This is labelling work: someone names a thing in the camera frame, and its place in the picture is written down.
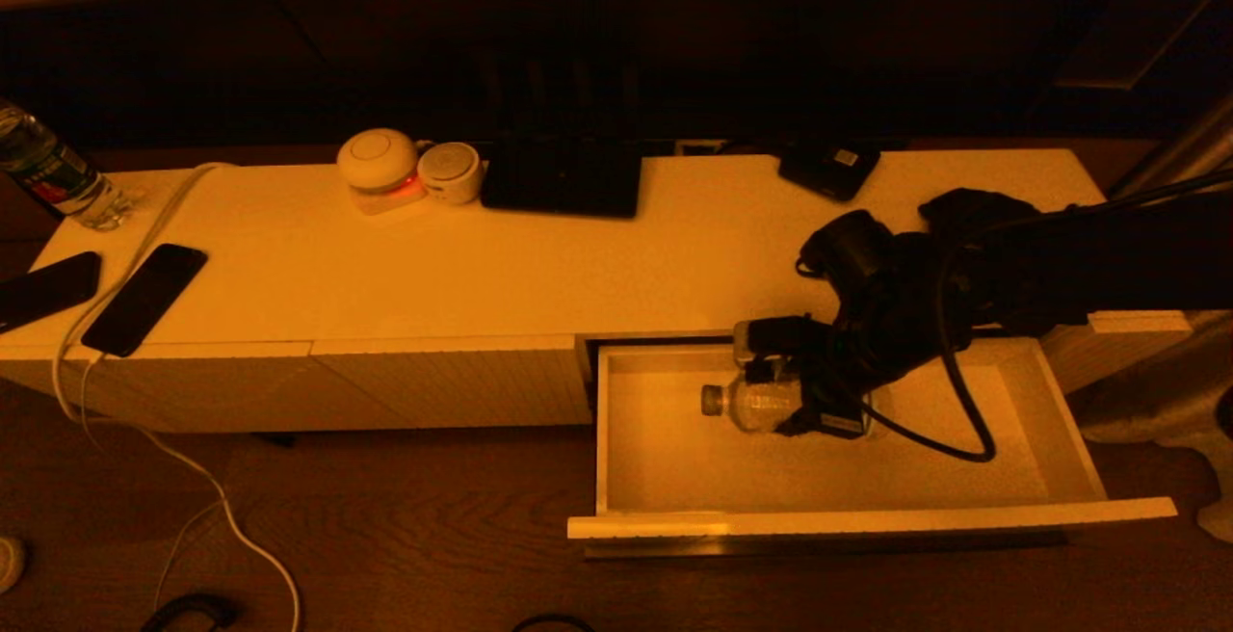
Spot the clear plastic bottle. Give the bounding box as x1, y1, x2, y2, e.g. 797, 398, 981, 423
700, 372, 873, 435

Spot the white cabinet drawer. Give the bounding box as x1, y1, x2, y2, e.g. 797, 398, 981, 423
566, 335, 1178, 556

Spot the white low cabinet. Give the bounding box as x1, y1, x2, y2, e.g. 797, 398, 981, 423
0, 148, 1195, 435

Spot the small black labelled device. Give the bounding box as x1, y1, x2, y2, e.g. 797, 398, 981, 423
778, 139, 881, 202

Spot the black flat box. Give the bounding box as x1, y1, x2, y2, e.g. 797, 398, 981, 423
480, 136, 643, 220

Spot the small white round speaker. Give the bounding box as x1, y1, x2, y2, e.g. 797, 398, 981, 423
417, 142, 484, 206

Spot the white round red-lit device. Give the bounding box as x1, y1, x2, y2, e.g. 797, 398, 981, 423
336, 128, 426, 217

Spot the green label water bottle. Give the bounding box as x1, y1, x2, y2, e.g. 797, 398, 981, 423
0, 100, 141, 233

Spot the white shoe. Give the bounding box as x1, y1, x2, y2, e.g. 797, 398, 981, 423
0, 536, 27, 596

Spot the white and grey wrist camera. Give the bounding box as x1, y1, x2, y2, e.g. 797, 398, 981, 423
732, 316, 829, 368

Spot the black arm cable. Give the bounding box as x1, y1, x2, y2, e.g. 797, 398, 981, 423
862, 170, 1233, 464

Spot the black coiled cable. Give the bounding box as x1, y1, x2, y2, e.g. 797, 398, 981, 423
143, 593, 240, 632

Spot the white charging cable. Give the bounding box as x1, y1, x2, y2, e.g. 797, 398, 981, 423
53, 163, 302, 632

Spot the black smartphone with cable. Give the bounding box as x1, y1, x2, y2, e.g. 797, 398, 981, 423
82, 244, 208, 358

